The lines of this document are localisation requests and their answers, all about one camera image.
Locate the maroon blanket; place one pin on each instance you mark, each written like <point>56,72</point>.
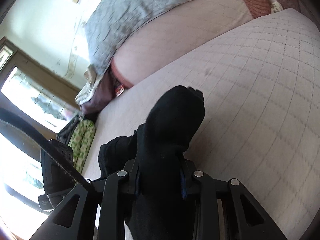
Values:
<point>103,95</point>

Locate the green patterned folded blanket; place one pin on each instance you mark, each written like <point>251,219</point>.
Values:
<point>80,143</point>

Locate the grey quilted pillow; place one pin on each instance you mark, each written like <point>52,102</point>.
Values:
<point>114,21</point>

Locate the small red white object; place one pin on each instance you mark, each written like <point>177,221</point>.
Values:
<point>119,90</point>

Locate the long pink bolster pillow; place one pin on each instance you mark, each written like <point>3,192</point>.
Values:
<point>179,31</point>

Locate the wooden framed window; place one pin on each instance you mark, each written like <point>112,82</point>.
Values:
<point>33,92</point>

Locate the black pants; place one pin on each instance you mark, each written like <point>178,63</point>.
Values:
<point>160,208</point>

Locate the small floral cloth item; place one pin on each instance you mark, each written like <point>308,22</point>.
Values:
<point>276,7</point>

